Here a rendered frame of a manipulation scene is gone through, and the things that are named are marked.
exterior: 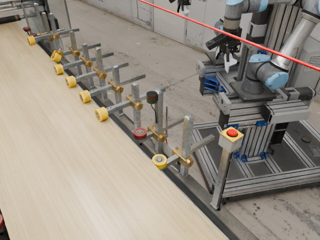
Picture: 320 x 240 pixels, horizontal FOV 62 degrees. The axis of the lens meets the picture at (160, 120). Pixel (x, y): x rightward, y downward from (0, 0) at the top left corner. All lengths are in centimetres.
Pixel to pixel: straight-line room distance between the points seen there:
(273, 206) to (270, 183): 24
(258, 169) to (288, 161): 31
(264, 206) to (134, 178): 142
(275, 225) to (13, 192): 188
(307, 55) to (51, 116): 172
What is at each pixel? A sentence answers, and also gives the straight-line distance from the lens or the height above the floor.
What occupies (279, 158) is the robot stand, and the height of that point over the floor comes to 21.
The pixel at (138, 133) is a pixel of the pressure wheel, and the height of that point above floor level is 90.
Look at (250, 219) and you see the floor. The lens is 239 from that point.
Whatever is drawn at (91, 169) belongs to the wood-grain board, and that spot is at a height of 90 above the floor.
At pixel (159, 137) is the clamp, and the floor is 86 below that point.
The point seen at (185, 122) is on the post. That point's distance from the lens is 133.
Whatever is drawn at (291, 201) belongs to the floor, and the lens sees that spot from 262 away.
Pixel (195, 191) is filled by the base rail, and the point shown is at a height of 70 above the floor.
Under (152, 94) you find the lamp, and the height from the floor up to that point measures 117.
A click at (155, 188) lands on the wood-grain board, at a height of 90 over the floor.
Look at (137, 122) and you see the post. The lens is 183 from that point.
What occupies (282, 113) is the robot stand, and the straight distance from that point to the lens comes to 184.
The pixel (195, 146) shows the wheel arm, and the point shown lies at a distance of 158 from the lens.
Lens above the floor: 195
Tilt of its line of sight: 38 degrees down
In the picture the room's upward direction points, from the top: straight up
